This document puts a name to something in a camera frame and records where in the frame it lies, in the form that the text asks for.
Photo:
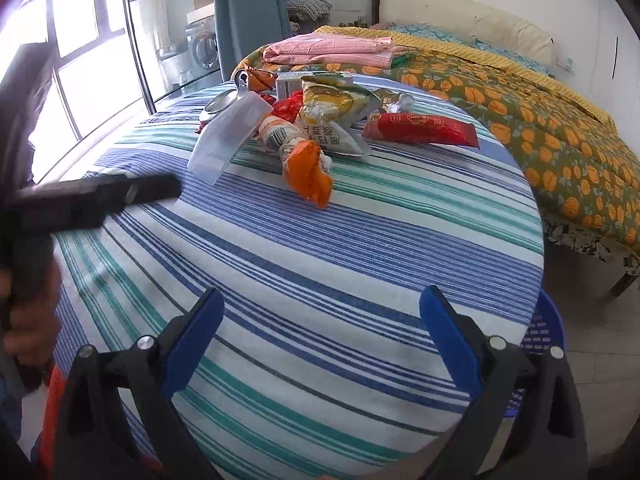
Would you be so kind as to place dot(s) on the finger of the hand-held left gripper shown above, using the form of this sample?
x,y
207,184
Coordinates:
x,y
150,188

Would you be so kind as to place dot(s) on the pink folded cloth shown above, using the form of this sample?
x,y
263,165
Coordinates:
x,y
325,50

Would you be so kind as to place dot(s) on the red snack packet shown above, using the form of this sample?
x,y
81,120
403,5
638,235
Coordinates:
x,y
420,129

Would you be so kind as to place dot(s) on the cream padded headboard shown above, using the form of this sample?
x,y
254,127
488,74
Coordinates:
x,y
450,12

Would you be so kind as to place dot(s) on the black window frame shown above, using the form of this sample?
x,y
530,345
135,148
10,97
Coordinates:
x,y
51,30

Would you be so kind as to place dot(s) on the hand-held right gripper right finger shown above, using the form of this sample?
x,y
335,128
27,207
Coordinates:
x,y
450,340

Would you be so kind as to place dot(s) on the person's left hand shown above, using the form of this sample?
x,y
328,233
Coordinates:
x,y
35,325

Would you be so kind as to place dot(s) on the brown orange snack packet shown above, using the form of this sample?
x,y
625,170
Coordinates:
x,y
260,79

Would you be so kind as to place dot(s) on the pile of clothes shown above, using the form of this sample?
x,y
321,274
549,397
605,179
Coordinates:
x,y
305,5

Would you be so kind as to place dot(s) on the striped tablecloth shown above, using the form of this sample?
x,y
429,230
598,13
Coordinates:
x,y
325,260

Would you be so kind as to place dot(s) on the teal patterned pillow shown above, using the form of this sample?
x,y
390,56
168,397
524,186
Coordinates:
x,y
440,35

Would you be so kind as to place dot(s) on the blue curtain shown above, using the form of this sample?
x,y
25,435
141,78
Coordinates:
x,y
250,10

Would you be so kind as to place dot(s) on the orange white snack packet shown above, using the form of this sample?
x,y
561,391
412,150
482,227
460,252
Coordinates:
x,y
305,175

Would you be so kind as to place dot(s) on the blue plastic basket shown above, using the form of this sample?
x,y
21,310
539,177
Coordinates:
x,y
545,330

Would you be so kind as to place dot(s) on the red plastic object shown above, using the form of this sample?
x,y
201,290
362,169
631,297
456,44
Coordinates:
x,y
50,410

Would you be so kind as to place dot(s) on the red crumpled wrapper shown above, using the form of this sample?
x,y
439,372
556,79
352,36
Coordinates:
x,y
286,107

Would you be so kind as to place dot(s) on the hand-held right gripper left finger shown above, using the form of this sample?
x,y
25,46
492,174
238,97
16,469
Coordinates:
x,y
196,340

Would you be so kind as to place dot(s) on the yellow quilt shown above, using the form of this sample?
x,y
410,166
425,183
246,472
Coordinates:
x,y
450,46

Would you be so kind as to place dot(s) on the yellow green snack bag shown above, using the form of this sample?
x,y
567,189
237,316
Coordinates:
x,y
330,105

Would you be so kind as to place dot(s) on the black glass door frame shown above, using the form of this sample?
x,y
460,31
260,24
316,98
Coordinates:
x,y
131,35

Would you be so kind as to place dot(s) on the white wardrobe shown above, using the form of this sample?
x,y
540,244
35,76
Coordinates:
x,y
625,85

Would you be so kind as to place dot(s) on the wall outlet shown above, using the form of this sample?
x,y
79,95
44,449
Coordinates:
x,y
565,64

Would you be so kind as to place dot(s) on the bed with orange floral cover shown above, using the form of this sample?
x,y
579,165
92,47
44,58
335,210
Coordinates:
x,y
550,135

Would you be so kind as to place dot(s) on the gold foil wrapper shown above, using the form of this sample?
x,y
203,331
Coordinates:
x,y
395,102

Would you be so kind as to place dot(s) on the clear plastic container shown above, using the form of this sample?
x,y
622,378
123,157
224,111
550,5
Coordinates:
x,y
230,135

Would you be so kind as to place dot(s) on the white green milk carton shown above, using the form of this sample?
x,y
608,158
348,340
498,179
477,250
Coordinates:
x,y
295,82

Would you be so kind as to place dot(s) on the washing machine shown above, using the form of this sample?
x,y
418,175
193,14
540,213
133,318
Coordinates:
x,y
202,47

